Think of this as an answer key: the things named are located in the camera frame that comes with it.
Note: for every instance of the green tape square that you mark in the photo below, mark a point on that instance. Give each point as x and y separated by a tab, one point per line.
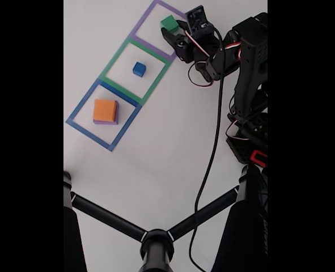
110	63

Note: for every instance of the black camera tripod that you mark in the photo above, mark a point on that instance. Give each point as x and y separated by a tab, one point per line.
156	249

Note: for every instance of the blue tape square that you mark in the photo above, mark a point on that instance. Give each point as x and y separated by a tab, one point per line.
90	133

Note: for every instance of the orange block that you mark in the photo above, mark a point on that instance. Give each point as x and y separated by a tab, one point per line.
105	110

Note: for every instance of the small blue cube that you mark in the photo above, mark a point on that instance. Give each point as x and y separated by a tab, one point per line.
139	68

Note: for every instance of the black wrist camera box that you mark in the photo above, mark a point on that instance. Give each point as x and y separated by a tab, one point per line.
198	20

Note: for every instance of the green block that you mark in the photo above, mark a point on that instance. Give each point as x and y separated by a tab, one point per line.
168	23

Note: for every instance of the red clamp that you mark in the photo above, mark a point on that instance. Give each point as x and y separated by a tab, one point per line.
259	158

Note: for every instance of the purple tape square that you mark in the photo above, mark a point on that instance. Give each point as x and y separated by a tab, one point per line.
144	42

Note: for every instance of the purple block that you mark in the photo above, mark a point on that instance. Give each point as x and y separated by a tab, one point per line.
115	116

